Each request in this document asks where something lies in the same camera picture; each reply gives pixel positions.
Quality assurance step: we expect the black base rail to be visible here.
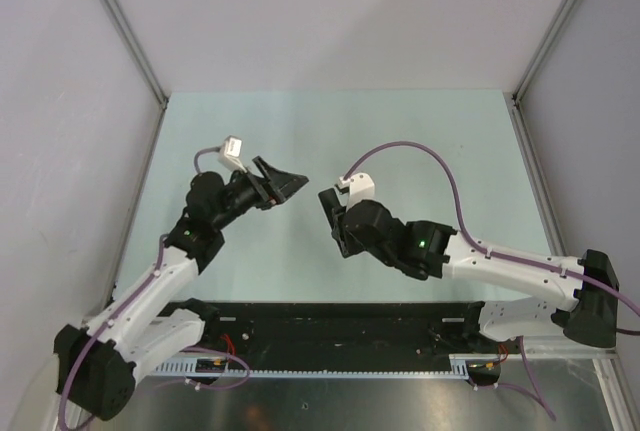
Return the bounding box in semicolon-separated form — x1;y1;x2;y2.
160;298;499;374

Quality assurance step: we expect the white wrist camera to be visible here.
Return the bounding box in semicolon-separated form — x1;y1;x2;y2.
218;135;247;172
335;172;375;210

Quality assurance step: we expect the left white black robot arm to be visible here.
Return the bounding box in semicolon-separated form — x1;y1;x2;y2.
54;157;309;429

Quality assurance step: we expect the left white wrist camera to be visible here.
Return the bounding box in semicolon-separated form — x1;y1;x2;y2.
218;135;247;172

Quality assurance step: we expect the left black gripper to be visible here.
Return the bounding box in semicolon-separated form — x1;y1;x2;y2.
213;157;308;231

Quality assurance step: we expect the aluminium frame post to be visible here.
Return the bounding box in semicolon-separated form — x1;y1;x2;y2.
74;0;169;108
510;0;609;105

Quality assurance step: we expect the left aluminium frame post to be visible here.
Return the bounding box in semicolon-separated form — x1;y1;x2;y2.
74;0;169;108

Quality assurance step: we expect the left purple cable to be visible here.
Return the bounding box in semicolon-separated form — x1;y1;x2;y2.
56;146;251;427

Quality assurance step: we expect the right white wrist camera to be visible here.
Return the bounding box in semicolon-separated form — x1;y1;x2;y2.
335;172;375;210

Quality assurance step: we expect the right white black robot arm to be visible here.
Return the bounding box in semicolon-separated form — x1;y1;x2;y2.
318;189;619;352

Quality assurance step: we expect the right aluminium frame post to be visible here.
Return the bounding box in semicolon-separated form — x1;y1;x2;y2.
510;0;609;105

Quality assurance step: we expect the grey slotted cable duct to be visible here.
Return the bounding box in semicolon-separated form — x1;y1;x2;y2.
152;353;474;380

